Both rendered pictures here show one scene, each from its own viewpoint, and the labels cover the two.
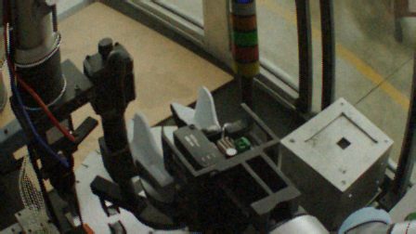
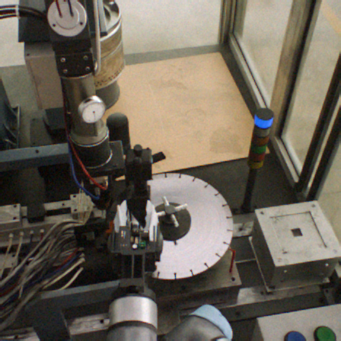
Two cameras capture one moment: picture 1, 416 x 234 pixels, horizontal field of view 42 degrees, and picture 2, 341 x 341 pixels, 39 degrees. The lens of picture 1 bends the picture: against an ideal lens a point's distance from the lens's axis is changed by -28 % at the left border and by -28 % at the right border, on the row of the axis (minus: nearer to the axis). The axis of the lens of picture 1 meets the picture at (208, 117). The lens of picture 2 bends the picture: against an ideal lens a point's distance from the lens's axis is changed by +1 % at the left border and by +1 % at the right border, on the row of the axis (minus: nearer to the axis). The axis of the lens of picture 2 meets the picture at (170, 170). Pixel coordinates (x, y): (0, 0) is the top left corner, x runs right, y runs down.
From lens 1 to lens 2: 0.41 m
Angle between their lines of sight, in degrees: 21
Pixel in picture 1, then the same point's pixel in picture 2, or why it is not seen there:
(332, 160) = (282, 239)
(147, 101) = (215, 148)
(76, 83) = (116, 160)
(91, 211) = not seen: hidden behind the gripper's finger
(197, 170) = (118, 247)
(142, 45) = (231, 108)
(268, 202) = (128, 282)
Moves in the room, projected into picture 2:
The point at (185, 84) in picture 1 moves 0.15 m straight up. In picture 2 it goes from (241, 145) to (246, 114)
